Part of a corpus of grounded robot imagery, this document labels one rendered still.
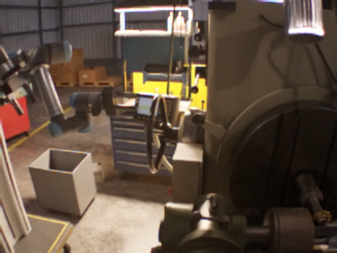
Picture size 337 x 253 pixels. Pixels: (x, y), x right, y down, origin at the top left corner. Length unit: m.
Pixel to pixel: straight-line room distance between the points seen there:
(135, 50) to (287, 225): 2.79
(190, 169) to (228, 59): 0.41
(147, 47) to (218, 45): 2.30
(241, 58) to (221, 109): 0.20
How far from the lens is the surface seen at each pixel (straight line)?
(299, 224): 0.81
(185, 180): 1.00
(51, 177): 2.66
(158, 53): 3.16
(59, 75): 8.98
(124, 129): 2.95
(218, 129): 0.96
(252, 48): 0.95
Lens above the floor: 1.79
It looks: 21 degrees down
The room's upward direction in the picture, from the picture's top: straight up
